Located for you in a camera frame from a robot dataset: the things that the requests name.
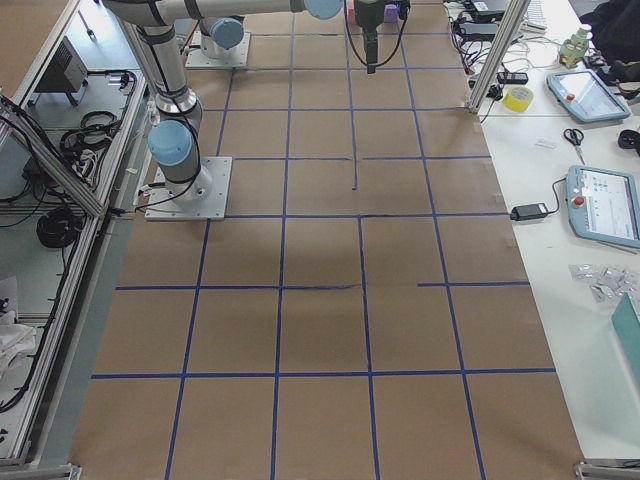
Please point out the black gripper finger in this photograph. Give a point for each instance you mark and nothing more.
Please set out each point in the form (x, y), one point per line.
(371, 60)

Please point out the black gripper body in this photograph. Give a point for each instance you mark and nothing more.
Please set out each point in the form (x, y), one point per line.
(369, 17)

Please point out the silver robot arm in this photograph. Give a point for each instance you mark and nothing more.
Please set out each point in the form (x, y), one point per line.
(220, 34)
(174, 140)

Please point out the purple foam block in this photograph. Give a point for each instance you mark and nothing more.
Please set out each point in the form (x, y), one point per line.
(391, 14)

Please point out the black power adapter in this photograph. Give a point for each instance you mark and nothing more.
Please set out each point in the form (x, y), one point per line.
(477, 31)

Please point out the yellow tape roll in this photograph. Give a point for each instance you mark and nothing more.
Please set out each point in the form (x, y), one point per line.
(518, 99)

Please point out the white keyboard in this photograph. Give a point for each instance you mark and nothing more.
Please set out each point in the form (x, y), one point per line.
(533, 19)

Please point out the green white device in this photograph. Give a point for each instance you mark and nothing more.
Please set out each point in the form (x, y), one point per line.
(574, 48)

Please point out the upper teach pendant tablet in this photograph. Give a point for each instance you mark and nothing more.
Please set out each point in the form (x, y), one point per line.
(586, 97)

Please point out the teach pendant tablet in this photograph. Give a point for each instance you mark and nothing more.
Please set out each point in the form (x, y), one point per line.
(603, 205)
(586, 97)

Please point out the small black power brick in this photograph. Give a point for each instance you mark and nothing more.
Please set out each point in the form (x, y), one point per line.
(529, 212)

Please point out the lower teach pendant tablet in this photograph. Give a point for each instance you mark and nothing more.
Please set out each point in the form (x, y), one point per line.
(603, 205)

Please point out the grey electronics box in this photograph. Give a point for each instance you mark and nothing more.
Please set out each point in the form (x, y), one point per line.
(66, 73)

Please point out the clear plastic bags pile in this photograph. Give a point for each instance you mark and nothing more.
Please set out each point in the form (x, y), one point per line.
(607, 282)

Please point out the teal box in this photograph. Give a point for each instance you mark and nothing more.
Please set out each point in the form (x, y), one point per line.
(625, 321)

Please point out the crumpled white cloth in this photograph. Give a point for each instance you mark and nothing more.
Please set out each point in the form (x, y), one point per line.
(17, 340)

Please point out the aluminium frame post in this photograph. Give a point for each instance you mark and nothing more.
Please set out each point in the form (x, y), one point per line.
(509, 24)

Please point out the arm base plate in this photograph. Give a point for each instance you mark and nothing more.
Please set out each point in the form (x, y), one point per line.
(204, 54)
(206, 198)

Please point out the black handled scissors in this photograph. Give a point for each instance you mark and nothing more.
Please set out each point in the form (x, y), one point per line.
(575, 136)

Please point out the aluminium side frame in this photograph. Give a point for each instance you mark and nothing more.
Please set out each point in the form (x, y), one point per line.
(58, 167)

